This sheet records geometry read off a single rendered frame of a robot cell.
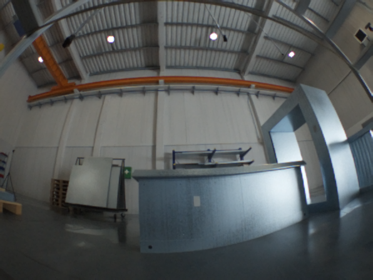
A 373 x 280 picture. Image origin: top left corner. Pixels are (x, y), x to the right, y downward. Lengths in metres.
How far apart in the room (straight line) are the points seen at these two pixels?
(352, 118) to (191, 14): 10.01
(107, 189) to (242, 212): 3.23
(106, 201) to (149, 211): 2.74
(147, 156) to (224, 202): 5.31
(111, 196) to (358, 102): 11.37
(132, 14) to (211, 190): 7.96
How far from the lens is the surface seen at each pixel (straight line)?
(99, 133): 7.32
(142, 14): 8.16
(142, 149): 6.48
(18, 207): 2.59
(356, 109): 10.13
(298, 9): 1.12
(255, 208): 1.41
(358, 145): 2.54
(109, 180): 4.06
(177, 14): 8.09
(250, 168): 1.36
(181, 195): 1.20
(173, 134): 6.62
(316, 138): 1.99
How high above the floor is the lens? 0.38
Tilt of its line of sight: 24 degrees up
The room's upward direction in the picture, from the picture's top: 4 degrees counter-clockwise
